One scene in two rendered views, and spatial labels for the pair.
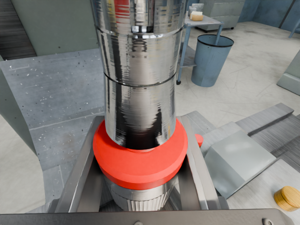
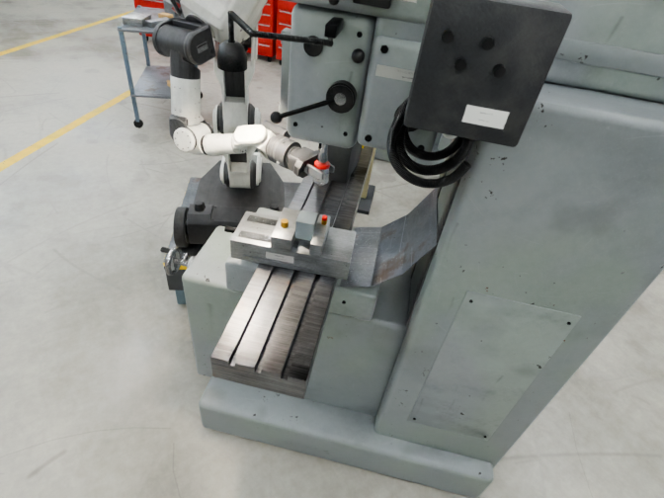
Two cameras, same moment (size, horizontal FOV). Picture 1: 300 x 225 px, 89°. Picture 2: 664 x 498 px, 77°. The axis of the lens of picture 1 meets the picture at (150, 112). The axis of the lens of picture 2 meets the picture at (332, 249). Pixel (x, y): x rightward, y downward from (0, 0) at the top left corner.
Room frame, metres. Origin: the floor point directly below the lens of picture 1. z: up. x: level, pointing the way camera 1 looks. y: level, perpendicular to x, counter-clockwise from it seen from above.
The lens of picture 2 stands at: (0.72, -0.87, 1.81)
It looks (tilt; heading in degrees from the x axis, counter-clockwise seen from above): 40 degrees down; 124
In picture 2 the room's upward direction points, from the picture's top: 9 degrees clockwise
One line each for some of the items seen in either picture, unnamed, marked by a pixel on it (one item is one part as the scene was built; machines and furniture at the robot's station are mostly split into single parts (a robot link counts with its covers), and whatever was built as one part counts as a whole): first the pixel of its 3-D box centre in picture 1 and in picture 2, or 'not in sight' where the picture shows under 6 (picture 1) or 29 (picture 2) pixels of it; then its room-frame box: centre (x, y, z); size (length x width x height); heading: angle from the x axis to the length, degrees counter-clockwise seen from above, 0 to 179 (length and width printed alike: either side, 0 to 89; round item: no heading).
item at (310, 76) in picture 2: not in sight; (333, 72); (0.05, 0.01, 1.47); 0.21 x 0.19 x 0.32; 118
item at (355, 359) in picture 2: not in sight; (297, 324); (0.03, -0.01, 0.47); 0.81 x 0.32 x 0.60; 28
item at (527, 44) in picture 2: not in sight; (477, 70); (0.47, -0.15, 1.62); 0.20 x 0.09 x 0.21; 28
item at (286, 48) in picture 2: not in sight; (289, 74); (-0.05, -0.05, 1.44); 0.04 x 0.04 x 0.21; 28
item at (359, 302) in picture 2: not in sight; (310, 260); (0.05, 0.00, 0.83); 0.50 x 0.35 x 0.12; 28
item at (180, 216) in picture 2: not in sight; (183, 226); (-0.77, 0.01, 0.50); 0.20 x 0.05 x 0.20; 135
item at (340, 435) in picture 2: not in sight; (350, 388); (0.27, 0.12, 0.10); 1.20 x 0.60 x 0.20; 28
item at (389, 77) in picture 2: not in sight; (406, 86); (0.22, 0.09, 1.47); 0.24 x 0.19 x 0.26; 118
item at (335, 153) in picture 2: not in sight; (342, 145); (-0.16, 0.39, 1.07); 0.22 x 0.12 x 0.20; 112
